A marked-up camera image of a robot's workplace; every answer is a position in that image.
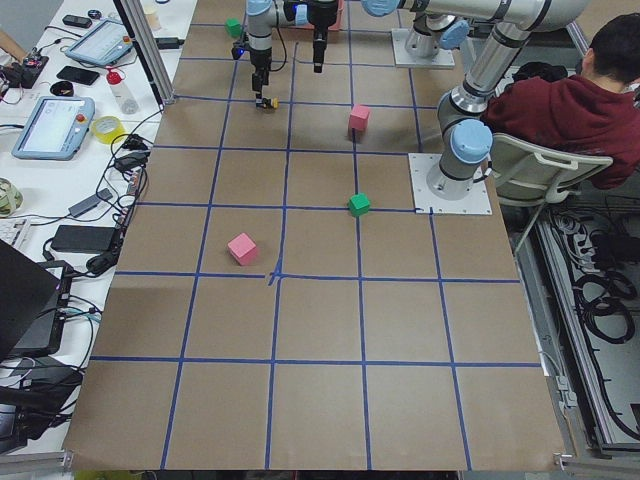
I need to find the white office chair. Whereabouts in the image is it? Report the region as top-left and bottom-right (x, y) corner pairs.
(490, 133), (613, 254)

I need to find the pink cube centre front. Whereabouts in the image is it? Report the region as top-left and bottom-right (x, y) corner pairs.
(348, 104), (371, 132)

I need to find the aluminium frame post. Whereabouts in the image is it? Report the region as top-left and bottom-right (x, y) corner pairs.
(113, 0), (175, 107)

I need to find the yellow tape roll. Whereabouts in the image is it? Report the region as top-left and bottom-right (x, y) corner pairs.
(90, 116), (127, 145)

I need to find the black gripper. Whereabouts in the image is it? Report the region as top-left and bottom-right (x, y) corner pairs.
(306, 0), (339, 74)
(249, 47), (272, 100)

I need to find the pink plastic bin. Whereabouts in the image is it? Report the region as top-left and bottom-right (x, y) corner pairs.
(293, 0), (345, 31)

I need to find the green cube near arm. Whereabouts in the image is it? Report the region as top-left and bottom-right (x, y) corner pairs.
(348, 192), (371, 217)

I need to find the far teach pendant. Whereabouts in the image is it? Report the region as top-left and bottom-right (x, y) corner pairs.
(65, 19), (133, 67)

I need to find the black power adapter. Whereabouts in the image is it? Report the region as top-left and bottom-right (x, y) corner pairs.
(51, 225), (116, 253)

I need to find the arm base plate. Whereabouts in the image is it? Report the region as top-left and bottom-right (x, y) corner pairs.
(408, 153), (492, 216)
(391, 28), (455, 70)

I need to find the clear bottle red cap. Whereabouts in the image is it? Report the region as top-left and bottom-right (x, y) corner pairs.
(106, 68), (139, 115)

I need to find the near teach pendant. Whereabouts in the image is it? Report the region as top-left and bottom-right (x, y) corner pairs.
(12, 96), (95, 161)

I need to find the pink cube far left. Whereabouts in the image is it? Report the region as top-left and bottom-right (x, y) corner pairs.
(227, 232), (259, 266)

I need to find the pink cube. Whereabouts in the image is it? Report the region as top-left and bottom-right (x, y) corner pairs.
(227, 232), (259, 266)
(348, 104), (371, 132)

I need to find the black smartphone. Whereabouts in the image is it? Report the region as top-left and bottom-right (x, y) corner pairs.
(56, 66), (100, 86)

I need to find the person in red hoodie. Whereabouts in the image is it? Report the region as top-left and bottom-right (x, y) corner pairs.
(482, 13), (639, 190)

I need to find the teach pendant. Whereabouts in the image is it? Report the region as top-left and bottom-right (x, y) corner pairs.
(12, 96), (95, 161)
(65, 19), (133, 67)

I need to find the black laptop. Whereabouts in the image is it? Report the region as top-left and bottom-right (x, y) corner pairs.
(1, 242), (71, 360)

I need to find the green cube near bin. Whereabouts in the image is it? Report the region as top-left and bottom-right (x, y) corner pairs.
(225, 17), (243, 39)

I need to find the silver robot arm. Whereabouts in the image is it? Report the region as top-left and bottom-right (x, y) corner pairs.
(244, 0), (339, 110)
(363, 0), (588, 165)

